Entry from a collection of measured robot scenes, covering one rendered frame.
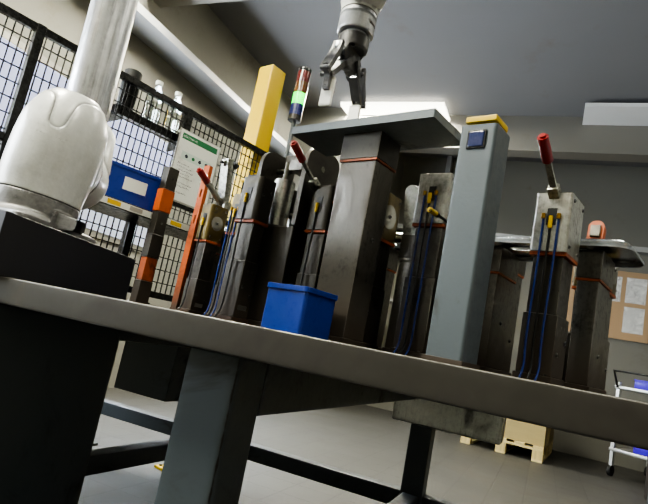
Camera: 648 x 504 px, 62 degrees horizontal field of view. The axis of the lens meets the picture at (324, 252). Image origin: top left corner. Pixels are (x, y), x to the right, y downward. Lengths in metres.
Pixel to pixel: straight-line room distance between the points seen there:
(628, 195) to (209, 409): 7.03
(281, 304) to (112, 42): 0.74
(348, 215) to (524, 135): 5.26
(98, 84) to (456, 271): 0.89
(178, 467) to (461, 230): 0.60
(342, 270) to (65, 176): 0.55
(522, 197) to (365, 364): 6.93
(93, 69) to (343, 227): 0.67
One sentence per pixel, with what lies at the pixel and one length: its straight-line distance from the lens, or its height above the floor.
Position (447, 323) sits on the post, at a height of 0.77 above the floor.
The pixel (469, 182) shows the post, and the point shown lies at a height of 1.03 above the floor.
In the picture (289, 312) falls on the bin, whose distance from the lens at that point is 1.01.
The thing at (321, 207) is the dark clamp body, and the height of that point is 1.02.
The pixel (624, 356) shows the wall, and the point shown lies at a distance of 7.15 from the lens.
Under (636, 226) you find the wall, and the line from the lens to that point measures 7.41.
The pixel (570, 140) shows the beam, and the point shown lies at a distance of 6.28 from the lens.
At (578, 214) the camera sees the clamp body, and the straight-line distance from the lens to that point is 1.17.
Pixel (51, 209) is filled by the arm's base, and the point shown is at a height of 0.83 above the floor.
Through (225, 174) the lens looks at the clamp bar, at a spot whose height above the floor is 1.16.
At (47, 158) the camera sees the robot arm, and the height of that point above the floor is 0.92.
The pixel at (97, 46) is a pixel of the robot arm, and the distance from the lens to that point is 1.41.
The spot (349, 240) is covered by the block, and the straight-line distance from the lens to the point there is 1.11.
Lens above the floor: 0.70
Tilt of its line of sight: 9 degrees up
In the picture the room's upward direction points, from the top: 11 degrees clockwise
